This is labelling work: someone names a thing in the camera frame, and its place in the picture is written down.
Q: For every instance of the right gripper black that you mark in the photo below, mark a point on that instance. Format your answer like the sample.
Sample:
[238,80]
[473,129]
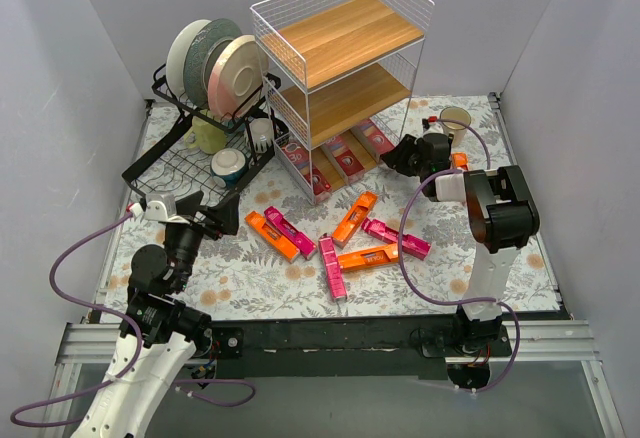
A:
[412,153]

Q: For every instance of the black wire dish rack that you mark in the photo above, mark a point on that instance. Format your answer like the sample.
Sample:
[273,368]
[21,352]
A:
[170,166]

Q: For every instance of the grey green patterned plate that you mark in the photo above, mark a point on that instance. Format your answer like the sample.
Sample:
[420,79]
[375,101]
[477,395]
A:
[206,47]

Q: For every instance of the magenta toothpaste box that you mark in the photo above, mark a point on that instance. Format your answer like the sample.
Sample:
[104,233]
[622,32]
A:
[411,244]
[334,278]
[303,243]

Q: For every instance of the white and teal bowl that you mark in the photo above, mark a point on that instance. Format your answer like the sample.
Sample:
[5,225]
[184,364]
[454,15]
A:
[227,167]

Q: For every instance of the pale yellow mug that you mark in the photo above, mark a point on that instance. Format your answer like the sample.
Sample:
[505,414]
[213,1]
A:
[205,136]

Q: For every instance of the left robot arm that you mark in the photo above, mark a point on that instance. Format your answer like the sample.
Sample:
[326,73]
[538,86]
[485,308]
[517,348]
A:
[159,334]

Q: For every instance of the red 3D toothpaste box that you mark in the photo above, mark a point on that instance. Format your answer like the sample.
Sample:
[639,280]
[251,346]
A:
[299,163]
[343,159]
[372,138]

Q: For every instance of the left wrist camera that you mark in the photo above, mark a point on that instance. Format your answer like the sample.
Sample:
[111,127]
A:
[154,207]

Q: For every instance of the cream white plate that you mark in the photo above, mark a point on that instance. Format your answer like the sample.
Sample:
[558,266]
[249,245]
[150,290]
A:
[177,55]

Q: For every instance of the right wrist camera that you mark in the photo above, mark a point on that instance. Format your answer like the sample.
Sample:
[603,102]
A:
[433,130]

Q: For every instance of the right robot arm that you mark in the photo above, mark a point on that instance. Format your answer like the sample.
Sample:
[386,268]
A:
[502,217]

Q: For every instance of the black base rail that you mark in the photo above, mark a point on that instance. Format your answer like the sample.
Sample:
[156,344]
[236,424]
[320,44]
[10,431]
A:
[344,347]

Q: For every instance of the white upside-down cup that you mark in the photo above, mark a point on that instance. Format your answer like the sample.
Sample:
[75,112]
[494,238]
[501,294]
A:
[262,134]

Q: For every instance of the white wire three-tier shelf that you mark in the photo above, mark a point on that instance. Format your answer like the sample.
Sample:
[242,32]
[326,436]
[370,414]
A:
[346,61]

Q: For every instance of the floral patterned table mat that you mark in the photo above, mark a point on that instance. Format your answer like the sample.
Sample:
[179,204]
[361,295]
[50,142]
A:
[242,277]

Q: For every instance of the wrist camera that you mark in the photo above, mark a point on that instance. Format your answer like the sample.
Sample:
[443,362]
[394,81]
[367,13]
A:
[154,207]
[433,130]

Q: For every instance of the cream mug black handle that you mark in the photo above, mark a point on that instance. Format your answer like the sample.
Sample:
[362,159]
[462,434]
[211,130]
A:
[454,122]

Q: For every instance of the pink and cream plate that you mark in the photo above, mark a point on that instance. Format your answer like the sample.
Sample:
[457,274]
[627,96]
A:
[235,78]

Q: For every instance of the orange toothpaste box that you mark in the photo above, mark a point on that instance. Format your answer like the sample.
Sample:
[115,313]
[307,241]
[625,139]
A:
[353,219]
[369,258]
[459,160]
[272,236]

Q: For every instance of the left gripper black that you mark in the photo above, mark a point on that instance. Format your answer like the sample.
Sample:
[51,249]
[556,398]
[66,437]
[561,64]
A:
[205,218]

